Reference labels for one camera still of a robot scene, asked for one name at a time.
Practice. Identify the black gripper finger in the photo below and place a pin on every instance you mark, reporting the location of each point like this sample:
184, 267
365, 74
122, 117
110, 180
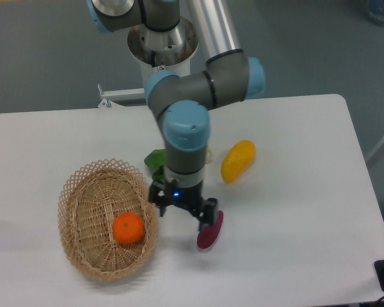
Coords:
156, 195
207, 213

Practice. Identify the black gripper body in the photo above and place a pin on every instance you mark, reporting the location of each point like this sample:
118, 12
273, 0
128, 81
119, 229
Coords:
186, 198

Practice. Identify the orange fruit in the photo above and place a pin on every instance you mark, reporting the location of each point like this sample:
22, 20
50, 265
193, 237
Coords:
128, 228

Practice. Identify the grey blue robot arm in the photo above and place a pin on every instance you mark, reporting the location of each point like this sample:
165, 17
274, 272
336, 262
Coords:
193, 72

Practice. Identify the woven wicker basket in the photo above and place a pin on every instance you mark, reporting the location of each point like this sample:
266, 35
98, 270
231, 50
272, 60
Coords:
92, 198

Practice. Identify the purple sweet potato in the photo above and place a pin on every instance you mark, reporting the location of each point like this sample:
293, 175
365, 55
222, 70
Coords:
209, 234

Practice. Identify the green bok choy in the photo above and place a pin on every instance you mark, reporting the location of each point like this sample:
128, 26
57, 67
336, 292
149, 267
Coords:
155, 161

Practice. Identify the yellow mango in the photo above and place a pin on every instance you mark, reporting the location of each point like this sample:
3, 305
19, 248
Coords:
237, 160

